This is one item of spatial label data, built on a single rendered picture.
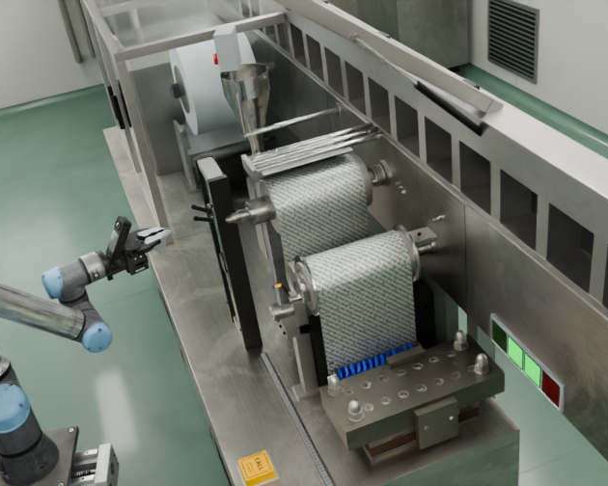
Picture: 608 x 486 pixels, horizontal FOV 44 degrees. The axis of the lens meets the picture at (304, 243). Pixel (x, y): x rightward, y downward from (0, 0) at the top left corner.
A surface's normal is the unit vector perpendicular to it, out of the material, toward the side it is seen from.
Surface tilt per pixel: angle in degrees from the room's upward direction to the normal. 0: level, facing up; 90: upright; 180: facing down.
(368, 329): 90
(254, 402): 0
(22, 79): 90
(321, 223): 92
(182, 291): 0
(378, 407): 0
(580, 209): 90
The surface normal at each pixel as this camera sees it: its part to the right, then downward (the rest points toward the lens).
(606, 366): -0.93, 0.29
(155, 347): -0.13, -0.84
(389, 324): 0.34, 0.47
